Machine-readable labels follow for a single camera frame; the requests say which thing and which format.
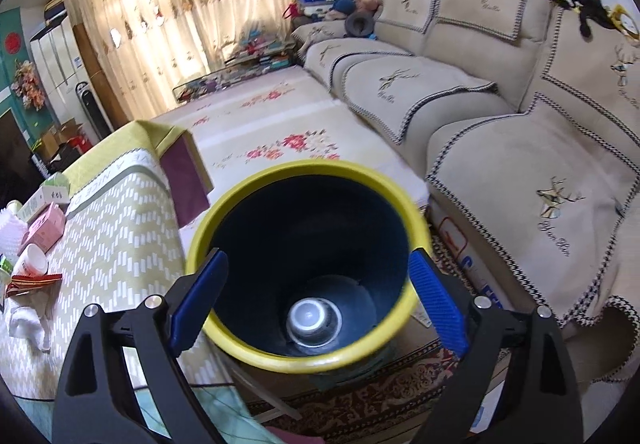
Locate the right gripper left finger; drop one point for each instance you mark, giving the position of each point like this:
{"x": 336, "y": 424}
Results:
{"x": 95, "y": 401}

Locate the white tissue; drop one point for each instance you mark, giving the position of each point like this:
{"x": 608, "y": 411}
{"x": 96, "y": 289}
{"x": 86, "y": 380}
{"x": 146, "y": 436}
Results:
{"x": 29, "y": 317}

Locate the white paper cup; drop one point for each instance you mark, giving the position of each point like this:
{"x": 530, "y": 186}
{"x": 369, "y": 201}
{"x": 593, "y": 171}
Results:
{"x": 33, "y": 262}

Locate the yellow rimmed black trash bin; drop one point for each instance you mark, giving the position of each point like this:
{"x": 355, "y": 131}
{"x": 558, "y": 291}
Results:
{"x": 311, "y": 229}

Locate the patterned red brown rug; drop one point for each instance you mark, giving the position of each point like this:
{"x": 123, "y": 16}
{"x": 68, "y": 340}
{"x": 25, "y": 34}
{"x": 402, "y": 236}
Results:
{"x": 388, "y": 406}

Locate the pink tissue box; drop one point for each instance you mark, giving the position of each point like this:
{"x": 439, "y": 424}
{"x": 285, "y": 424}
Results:
{"x": 47, "y": 229}

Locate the white plastic cup in bin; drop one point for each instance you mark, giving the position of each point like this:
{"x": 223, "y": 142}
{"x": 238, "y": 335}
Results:
{"x": 313, "y": 322}

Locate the black television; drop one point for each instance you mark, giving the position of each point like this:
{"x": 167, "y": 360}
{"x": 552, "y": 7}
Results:
{"x": 19, "y": 177}

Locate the black tower fan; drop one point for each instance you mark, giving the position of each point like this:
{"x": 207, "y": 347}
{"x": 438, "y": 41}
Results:
{"x": 93, "y": 110}

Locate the beige sectional sofa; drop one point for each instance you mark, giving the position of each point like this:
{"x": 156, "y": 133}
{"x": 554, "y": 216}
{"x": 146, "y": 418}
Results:
{"x": 524, "y": 123}

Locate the white refrigerator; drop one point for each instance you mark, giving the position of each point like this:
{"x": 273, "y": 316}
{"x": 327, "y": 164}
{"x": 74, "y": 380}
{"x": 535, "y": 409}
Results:
{"x": 63, "y": 74}

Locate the floral white floor mattress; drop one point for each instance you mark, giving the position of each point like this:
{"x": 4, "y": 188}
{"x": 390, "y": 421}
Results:
{"x": 278, "y": 118}

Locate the low shelf of books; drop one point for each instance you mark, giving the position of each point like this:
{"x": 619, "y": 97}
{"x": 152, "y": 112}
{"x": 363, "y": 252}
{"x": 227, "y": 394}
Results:
{"x": 256, "y": 55}

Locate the black mickey plush toy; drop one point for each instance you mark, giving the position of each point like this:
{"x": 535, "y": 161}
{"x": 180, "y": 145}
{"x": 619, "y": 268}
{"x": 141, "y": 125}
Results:
{"x": 588, "y": 10}

